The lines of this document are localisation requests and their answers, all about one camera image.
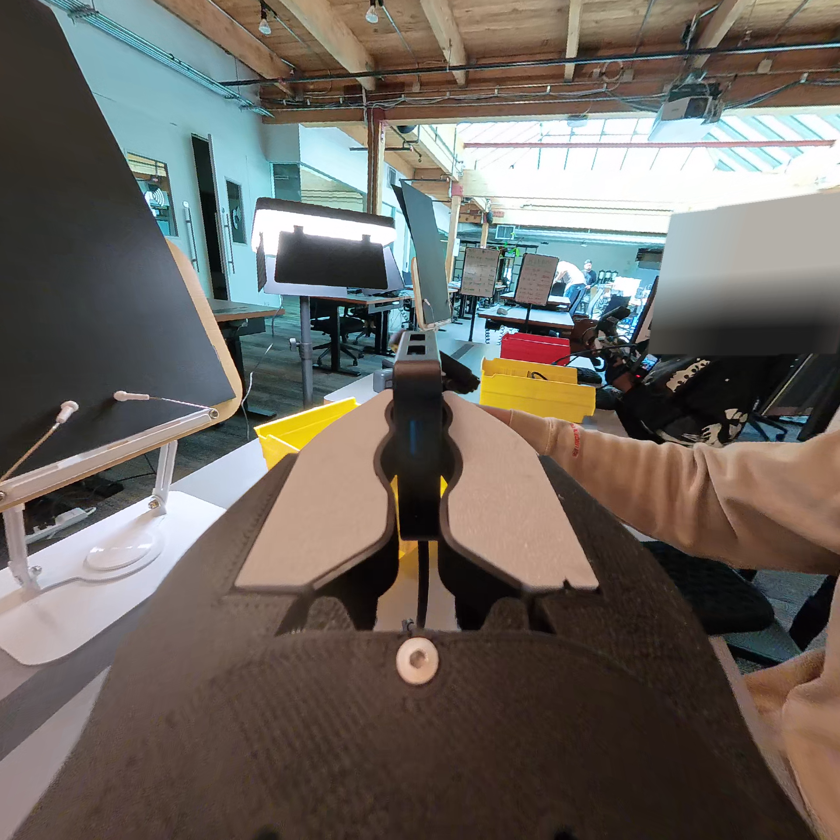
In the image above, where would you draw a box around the whiteboard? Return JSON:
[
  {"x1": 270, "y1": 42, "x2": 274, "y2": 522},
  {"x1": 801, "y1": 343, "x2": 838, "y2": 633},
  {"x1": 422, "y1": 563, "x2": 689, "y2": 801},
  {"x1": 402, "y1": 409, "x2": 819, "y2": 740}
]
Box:
[
  {"x1": 459, "y1": 247, "x2": 501, "y2": 298},
  {"x1": 514, "y1": 253, "x2": 560, "y2": 307}
]

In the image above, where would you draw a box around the studio light panel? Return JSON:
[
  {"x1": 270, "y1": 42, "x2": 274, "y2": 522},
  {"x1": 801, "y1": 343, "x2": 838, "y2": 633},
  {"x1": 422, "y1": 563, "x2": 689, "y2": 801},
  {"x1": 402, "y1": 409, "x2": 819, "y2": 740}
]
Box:
[{"x1": 251, "y1": 197, "x2": 406, "y2": 298}]

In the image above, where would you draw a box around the metal light stand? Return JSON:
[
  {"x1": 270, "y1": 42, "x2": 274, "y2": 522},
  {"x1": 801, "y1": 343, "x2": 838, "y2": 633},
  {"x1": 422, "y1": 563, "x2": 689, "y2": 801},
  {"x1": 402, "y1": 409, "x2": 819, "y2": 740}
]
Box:
[{"x1": 289, "y1": 295, "x2": 317, "y2": 409}]

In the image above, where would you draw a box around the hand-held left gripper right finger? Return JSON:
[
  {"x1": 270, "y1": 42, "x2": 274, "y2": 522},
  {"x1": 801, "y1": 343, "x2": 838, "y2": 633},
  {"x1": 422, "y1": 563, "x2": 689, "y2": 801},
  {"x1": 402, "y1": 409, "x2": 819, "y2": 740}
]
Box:
[{"x1": 437, "y1": 392, "x2": 599, "y2": 632}]

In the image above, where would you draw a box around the white power strip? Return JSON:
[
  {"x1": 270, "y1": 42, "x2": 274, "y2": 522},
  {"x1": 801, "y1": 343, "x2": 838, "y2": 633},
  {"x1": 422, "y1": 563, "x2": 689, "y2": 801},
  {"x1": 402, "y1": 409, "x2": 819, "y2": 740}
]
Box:
[{"x1": 26, "y1": 507, "x2": 97, "y2": 543}]

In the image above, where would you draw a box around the ceiling projector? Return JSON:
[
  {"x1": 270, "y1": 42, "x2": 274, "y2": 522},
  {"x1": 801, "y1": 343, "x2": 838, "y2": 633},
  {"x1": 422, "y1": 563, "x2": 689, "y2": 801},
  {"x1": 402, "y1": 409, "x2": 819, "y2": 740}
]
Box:
[{"x1": 648, "y1": 79, "x2": 726, "y2": 143}]

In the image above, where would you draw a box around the red plastic bin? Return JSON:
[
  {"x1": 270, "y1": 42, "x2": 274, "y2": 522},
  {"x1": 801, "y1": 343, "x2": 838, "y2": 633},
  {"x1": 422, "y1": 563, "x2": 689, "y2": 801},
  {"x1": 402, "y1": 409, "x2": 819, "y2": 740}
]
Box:
[{"x1": 500, "y1": 332, "x2": 572, "y2": 367}]

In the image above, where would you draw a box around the person's torso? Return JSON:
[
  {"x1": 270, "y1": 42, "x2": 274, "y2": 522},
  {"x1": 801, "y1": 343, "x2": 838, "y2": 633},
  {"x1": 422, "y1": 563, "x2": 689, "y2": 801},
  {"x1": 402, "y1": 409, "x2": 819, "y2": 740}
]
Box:
[{"x1": 742, "y1": 574, "x2": 840, "y2": 840}]

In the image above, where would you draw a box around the dark door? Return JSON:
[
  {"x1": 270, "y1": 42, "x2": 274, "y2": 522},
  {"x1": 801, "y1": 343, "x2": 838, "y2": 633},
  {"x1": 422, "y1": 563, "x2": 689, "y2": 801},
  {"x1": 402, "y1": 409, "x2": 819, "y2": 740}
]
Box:
[{"x1": 190, "y1": 134, "x2": 232, "y2": 301}]

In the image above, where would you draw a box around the wooden top desk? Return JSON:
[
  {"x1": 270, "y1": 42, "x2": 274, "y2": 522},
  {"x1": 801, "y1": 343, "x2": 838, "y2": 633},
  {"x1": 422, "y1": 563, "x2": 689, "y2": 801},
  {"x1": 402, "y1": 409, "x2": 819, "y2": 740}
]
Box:
[
  {"x1": 478, "y1": 305, "x2": 577, "y2": 342},
  {"x1": 209, "y1": 298, "x2": 287, "y2": 421},
  {"x1": 308, "y1": 289, "x2": 416, "y2": 376}
]

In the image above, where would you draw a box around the black cabled equipment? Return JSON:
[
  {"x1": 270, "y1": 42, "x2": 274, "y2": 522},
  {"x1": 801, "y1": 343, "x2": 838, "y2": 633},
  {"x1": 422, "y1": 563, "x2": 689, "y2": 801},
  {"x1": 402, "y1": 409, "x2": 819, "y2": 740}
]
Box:
[{"x1": 567, "y1": 305, "x2": 652, "y2": 396}]

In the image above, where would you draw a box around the framed wall window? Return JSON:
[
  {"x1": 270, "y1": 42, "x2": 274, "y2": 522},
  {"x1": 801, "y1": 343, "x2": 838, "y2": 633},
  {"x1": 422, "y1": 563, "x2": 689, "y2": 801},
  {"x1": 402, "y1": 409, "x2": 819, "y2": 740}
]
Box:
[
  {"x1": 126, "y1": 152, "x2": 179, "y2": 238},
  {"x1": 225, "y1": 178, "x2": 248, "y2": 245}
]

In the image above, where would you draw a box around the black mesh office chair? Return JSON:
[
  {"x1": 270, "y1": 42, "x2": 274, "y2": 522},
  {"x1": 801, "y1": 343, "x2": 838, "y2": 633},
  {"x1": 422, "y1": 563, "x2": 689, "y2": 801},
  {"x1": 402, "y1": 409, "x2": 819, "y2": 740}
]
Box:
[{"x1": 640, "y1": 541, "x2": 805, "y2": 665}]

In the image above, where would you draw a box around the white metal stand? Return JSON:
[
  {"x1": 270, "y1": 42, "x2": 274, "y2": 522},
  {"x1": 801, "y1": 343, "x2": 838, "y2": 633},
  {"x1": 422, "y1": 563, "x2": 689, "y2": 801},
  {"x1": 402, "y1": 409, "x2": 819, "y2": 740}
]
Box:
[{"x1": 0, "y1": 390, "x2": 227, "y2": 667}]

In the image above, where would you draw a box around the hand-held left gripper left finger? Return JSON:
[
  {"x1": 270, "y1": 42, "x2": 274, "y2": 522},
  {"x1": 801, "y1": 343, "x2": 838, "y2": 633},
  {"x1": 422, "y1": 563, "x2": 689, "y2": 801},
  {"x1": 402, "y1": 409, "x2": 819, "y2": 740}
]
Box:
[{"x1": 234, "y1": 392, "x2": 401, "y2": 634}]

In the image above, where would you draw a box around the yellow plastic bin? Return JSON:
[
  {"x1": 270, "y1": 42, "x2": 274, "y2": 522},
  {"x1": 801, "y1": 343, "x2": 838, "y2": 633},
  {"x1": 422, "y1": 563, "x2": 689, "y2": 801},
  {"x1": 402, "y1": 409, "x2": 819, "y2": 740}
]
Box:
[
  {"x1": 480, "y1": 357, "x2": 597, "y2": 425},
  {"x1": 255, "y1": 397, "x2": 448, "y2": 559}
]

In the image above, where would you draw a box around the black board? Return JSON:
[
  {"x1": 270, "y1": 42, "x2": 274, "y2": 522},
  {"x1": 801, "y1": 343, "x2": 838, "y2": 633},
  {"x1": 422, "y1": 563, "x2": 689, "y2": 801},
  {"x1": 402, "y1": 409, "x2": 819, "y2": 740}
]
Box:
[
  {"x1": 0, "y1": 0, "x2": 242, "y2": 514},
  {"x1": 392, "y1": 180, "x2": 455, "y2": 331}
]

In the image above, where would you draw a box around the black port adapter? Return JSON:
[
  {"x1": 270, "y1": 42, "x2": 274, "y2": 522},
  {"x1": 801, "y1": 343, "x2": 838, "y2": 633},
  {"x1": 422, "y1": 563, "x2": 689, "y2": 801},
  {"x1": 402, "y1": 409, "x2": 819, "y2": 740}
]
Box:
[{"x1": 392, "y1": 330, "x2": 445, "y2": 541}]

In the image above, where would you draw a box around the person's right forearm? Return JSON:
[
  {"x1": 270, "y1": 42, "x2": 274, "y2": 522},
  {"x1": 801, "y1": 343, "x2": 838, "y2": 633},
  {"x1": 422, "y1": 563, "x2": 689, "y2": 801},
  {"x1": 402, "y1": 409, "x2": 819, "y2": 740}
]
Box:
[{"x1": 482, "y1": 403, "x2": 840, "y2": 577}]

